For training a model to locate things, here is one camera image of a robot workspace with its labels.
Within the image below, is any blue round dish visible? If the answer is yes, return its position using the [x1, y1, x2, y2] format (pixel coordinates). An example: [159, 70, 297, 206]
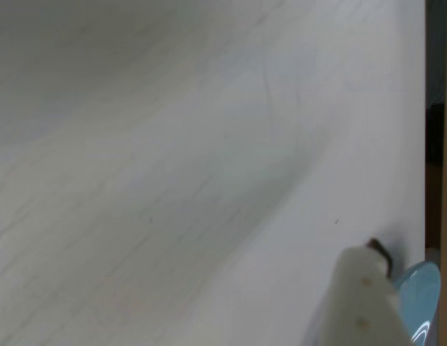
[395, 261, 442, 346]

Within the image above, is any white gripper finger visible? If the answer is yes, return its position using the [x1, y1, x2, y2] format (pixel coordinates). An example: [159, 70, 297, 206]
[319, 237, 409, 346]

